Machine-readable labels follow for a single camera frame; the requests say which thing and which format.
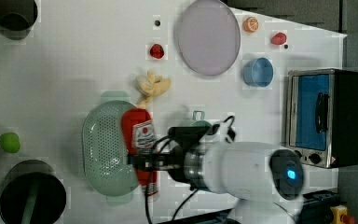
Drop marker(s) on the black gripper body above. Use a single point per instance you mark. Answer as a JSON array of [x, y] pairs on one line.
[[173, 162]]

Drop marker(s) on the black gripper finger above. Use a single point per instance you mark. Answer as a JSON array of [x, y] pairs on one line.
[[141, 162]]

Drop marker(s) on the red plush ketchup bottle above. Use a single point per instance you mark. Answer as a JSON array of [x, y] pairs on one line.
[[139, 136]]

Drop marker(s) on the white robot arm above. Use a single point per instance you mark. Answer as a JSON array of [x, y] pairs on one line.
[[266, 180]]

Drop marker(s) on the green perforated strainer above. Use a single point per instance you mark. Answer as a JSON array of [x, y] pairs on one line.
[[105, 152]]

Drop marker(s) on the green metal mug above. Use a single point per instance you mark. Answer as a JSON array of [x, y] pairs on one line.
[[197, 119]]

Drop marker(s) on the small red strawberry toy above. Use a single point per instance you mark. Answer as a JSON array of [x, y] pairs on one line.
[[157, 51]]

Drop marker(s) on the blue plastic bowl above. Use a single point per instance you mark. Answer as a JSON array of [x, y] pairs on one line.
[[258, 72]]

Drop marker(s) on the lilac round plate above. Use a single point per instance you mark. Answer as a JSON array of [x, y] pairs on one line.
[[209, 37]]

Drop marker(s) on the black cylinder with green stripe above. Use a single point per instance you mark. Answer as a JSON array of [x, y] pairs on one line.
[[32, 194]]

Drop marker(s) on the orange slice toy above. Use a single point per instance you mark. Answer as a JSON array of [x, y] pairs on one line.
[[250, 25]]

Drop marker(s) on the green round toy fruit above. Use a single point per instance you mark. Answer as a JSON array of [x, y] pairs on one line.
[[10, 142]]

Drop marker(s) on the pink strawberry toy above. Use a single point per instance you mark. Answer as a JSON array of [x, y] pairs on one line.
[[278, 39]]

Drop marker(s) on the silver toaster oven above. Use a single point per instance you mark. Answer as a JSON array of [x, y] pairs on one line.
[[322, 117]]

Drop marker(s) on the yellow red clamp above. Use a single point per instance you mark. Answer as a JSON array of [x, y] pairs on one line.
[[341, 216]]

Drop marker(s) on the black cylinder top left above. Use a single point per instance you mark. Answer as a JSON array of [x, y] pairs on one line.
[[17, 18]]

